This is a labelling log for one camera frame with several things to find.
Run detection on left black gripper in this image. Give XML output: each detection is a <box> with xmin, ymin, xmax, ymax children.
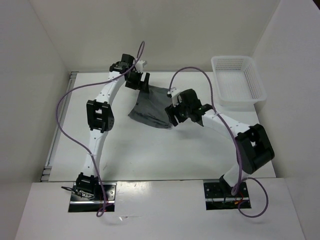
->
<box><xmin>125</xmin><ymin>69</ymin><xmax>150</xmax><ymax>93</ymax></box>

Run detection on grey shorts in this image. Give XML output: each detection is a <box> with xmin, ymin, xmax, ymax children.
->
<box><xmin>128</xmin><ymin>85</ymin><xmax>173</xmax><ymax>129</ymax></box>

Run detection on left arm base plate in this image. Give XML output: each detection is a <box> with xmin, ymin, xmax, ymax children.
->
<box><xmin>68</xmin><ymin>181</ymin><xmax>118</xmax><ymax>213</ymax></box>

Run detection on purple cable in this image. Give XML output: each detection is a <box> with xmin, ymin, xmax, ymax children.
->
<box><xmin>55</xmin><ymin>40</ymin><xmax>146</xmax><ymax>218</ymax></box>
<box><xmin>168</xmin><ymin>66</ymin><xmax>270</xmax><ymax>218</ymax></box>

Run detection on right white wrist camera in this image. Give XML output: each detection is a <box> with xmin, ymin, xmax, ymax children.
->
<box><xmin>167</xmin><ymin>87</ymin><xmax>182</xmax><ymax>108</ymax></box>

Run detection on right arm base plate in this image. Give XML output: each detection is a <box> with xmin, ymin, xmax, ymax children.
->
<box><xmin>203</xmin><ymin>179</ymin><xmax>252</xmax><ymax>211</ymax></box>

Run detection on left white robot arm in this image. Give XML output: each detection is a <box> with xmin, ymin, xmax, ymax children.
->
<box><xmin>56</xmin><ymin>52</ymin><xmax>150</xmax><ymax>201</ymax></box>

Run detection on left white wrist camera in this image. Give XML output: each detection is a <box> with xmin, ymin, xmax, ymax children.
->
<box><xmin>135</xmin><ymin>60</ymin><xmax>148</xmax><ymax>73</ymax></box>

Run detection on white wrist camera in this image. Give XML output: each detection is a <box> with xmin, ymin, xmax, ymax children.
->
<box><xmin>167</xmin><ymin>87</ymin><xmax>182</xmax><ymax>108</ymax></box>
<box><xmin>135</xmin><ymin>60</ymin><xmax>148</xmax><ymax>73</ymax></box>

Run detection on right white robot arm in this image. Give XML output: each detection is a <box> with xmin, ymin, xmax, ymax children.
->
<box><xmin>165</xmin><ymin>87</ymin><xmax>275</xmax><ymax>197</ymax></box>

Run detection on aluminium table edge rail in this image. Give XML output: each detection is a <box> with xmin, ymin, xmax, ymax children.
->
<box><xmin>39</xmin><ymin>71</ymin><xmax>78</xmax><ymax>182</ymax></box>

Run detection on white plastic basket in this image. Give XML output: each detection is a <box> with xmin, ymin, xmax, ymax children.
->
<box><xmin>211</xmin><ymin>55</ymin><xmax>267</xmax><ymax>108</ymax></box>

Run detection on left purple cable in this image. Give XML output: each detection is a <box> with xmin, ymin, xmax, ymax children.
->
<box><xmin>55</xmin><ymin>40</ymin><xmax>146</xmax><ymax>218</ymax></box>

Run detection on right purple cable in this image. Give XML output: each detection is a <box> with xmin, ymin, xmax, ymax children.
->
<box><xmin>168</xmin><ymin>66</ymin><xmax>270</xmax><ymax>218</ymax></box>

